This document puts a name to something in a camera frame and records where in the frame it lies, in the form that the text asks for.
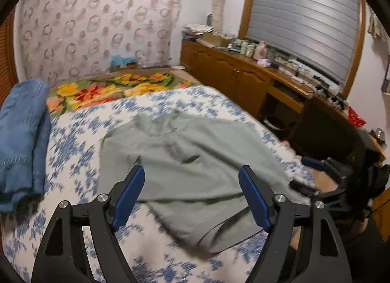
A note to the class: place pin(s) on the folded floral cloth stack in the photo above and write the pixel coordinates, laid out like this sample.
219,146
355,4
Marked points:
197,29

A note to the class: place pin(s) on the blue floral white bedspread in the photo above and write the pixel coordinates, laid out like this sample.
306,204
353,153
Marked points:
72,174

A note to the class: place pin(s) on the long wooden sideboard cabinet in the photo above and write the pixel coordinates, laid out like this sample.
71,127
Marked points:
311,127

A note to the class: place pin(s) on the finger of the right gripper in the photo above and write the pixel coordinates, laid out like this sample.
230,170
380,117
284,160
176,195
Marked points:
313,163
304,189

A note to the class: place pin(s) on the box with blue cloth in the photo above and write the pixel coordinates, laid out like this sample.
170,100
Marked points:
119,63

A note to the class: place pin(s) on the colourful flower blanket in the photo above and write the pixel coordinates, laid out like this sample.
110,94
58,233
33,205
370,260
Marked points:
79,94

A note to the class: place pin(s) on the brown louvered wooden wardrobe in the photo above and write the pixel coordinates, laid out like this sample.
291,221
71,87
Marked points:
8,72

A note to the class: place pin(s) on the grey window roller blind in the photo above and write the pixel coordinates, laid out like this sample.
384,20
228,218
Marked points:
321,33

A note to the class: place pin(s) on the grey-green pants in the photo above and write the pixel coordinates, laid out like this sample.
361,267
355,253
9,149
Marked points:
192,167

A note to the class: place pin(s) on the pink bottle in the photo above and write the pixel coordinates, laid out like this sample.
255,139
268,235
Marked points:
260,51

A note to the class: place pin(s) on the cardboard box on sideboard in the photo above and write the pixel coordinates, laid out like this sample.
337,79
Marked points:
217,39

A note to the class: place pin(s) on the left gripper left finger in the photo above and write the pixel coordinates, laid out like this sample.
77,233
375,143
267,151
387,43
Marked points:
62,255

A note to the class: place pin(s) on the folded blue denim jeans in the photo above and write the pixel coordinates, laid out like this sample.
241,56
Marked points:
25,130

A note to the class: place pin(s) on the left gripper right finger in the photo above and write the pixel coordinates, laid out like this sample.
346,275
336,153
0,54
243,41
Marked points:
303,244

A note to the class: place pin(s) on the circle patterned sheer curtain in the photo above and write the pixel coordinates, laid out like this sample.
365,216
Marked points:
62,40

